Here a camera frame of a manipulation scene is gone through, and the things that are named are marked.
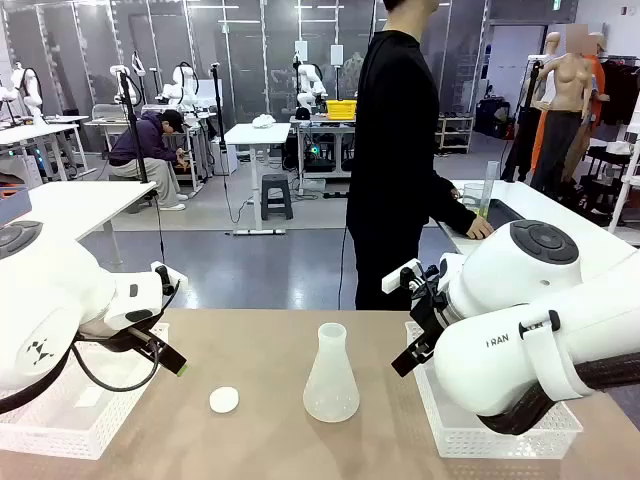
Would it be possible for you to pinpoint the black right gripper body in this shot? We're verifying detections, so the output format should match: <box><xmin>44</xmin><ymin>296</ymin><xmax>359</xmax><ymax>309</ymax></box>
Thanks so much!
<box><xmin>407</xmin><ymin>264</ymin><xmax>454</xmax><ymax>352</ymax></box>

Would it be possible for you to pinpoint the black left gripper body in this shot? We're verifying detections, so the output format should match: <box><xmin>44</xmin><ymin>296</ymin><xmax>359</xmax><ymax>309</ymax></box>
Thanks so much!
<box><xmin>124</xmin><ymin>323</ymin><xmax>169</xmax><ymax>357</ymax></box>

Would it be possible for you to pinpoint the white round flask stopper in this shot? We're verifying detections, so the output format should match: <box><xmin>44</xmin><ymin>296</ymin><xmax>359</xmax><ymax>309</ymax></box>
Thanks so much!
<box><xmin>209</xmin><ymin>386</ymin><xmax>240</xmax><ymax>415</ymax></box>

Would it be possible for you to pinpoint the white perforated plastic basket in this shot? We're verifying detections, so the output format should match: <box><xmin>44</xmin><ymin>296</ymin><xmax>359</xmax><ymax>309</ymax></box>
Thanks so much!
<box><xmin>404</xmin><ymin>320</ymin><xmax>584</xmax><ymax>460</ymax></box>
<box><xmin>0</xmin><ymin>322</ymin><xmax>170</xmax><ymax>460</ymax></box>

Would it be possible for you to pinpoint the translucent plastic conical flask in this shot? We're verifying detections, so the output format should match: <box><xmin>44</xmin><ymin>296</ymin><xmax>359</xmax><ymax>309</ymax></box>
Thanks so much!
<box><xmin>302</xmin><ymin>322</ymin><xmax>361</xmax><ymax>424</ymax></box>

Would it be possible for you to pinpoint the clear plastic beaker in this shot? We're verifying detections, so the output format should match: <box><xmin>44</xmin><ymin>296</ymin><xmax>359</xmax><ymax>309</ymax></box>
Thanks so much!
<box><xmin>462</xmin><ymin>182</ymin><xmax>486</xmax><ymax>209</ymax></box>

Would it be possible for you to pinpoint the clear plastic graduated cylinder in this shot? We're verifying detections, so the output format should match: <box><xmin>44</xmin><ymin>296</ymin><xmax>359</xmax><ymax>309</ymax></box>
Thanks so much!
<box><xmin>477</xmin><ymin>160</ymin><xmax>500</xmax><ymax>219</ymax></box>

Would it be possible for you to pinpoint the person's right forearm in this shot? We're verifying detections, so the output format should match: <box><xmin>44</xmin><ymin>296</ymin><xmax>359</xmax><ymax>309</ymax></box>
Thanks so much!
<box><xmin>424</xmin><ymin>189</ymin><xmax>479</xmax><ymax>236</ymax></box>

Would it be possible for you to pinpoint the black plastic tray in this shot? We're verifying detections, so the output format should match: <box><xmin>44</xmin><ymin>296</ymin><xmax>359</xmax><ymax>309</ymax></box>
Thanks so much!
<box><xmin>484</xmin><ymin>198</ymin><xmax>526</xmax><ymax>234</ymax></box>

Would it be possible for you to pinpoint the white table with metal legs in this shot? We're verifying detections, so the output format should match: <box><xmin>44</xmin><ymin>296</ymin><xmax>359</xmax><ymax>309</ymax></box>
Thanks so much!
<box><xmin>0</xmin><ymin>180</ymin><xmax>157</xmax><ymax>265</ymax></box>

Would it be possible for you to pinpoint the person in black sweater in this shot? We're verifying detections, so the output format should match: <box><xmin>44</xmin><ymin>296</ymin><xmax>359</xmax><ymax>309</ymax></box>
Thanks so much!
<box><xmin>346</xmin><ymin>0</ymin><xmax>479</xmax><ymax>311</ymax></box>

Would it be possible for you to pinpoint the wooden shoe rack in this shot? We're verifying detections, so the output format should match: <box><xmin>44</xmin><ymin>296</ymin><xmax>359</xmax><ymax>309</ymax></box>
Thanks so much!
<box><xmin>437</xmin><ymin>114</ymin><xmax>475</xmax><ymax>154</ymax></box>

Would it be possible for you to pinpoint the grey blue box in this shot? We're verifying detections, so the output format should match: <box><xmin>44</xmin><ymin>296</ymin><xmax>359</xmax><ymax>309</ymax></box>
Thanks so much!
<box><xmin>0</xmin><ymin>185</ymin><xmax>32</xmax><ymax>229</ymax></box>

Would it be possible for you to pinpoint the seated person in purple hoodie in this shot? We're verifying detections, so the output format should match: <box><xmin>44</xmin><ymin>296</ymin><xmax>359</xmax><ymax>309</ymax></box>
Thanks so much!
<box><xmin>108</xmin><ymin>109</ymin><xmax>190</xmax><ymax>212</ymax></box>

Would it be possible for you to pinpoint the dark grey plastic stool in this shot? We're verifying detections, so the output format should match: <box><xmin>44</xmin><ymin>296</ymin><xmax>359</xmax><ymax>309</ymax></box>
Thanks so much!
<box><xmin>260</xmin><ymin>173</ymin><xmax>295</xmax><ymax>222</ymax></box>

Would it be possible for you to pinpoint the black suitcase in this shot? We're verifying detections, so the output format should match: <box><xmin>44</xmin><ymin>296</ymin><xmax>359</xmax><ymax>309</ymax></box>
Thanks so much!
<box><xmin>474</xmin><ymin>97</ymin><xmax>512</xmax><ymax>140</ymax></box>

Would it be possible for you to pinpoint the yellow plastic crate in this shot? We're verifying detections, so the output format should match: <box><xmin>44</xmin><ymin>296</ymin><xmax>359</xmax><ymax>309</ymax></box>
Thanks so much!
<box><xmin>326</xmin><ymin>99</ymin><xmax>358</xmax><ymax>120</ymax></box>

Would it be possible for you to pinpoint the white background desk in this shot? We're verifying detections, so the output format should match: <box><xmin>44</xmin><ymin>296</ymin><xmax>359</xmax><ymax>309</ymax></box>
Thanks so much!
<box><xmin>0</xmin><ymin>115</ymin><xmax>91</xmax><ymax>182</ymax></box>

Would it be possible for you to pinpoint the white standing desk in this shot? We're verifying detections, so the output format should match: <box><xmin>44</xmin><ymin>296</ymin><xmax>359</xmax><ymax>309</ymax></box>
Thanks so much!
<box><xmin>223</xmin><ymin>122</ymin><xmax>292</xmax><ymax>236</ymax></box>

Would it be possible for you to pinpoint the bare mannequin with grey trousers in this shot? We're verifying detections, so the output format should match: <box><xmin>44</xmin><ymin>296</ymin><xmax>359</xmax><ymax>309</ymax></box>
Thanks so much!
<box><xmin>529</xmin><ymin>24</ymin><xmax>599</xmax><ymax>194</ymax></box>

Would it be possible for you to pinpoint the plain white mannequin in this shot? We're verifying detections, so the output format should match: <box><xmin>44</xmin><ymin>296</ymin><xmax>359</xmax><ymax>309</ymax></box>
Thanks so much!
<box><xmin>542</xmin><ymin>32</ymin><xmax>562</xmax><ymax>104</ymax></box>

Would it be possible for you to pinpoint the mannequin in orange garment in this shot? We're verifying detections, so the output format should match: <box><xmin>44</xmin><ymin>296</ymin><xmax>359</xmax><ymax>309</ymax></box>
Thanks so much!
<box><xmin>582</xmin><ymin>32</ymin><xmax>612</xmax><ymax>151</ymax></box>

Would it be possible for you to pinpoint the rack of dark clothes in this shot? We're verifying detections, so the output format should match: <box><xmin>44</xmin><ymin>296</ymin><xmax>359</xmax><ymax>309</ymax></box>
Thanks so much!
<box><xmin>599</xmin><ymin>57</ymin><xmax>640</xmax><ymax>126</ymax></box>

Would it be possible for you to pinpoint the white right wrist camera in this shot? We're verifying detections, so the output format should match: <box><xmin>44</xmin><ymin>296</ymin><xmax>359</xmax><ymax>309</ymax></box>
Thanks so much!
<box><xmin>381</xmin><ymin>258</ymin><xmax>421</xmax><ymax>294</ymax></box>

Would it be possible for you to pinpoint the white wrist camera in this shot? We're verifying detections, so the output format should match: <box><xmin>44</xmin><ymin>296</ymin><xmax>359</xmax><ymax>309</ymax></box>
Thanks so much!
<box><xmin>381</xmin><ymin>258</ymin><xmax>421</xmax><ymax>294</ymax></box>
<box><xmin>150</xmin><ymin>259</ymin><xmax>189</xmax><ymax>297</ymax></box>

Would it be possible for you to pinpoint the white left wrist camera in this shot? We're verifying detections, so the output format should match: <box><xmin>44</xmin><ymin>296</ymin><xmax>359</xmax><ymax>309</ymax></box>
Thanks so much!
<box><xmin>150</xmin><ymin>259</ymin><xmax>189</xmax><ymax>297</ymax></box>

